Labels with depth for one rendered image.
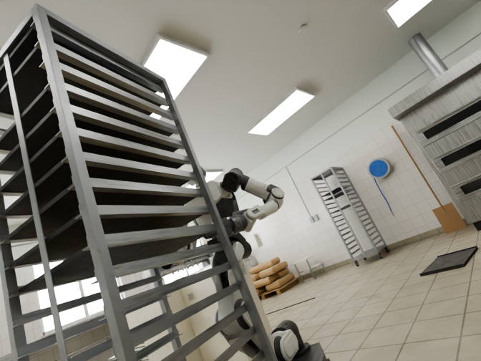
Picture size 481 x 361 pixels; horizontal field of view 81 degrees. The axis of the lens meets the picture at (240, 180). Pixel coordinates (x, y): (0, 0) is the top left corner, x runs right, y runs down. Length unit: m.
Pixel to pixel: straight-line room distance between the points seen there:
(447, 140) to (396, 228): 2.00
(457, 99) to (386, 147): 1.61
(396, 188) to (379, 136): 1.03
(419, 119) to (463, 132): 0.56
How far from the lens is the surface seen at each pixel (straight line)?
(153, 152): 1.21
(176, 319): 0.96
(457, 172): 4.82
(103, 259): 0.81
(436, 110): 4.90
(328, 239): 6.59
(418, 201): 5.93
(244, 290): 1.26
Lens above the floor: 0.74
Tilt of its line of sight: 17 degrees up
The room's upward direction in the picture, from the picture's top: 24 degrees counter-clockwise
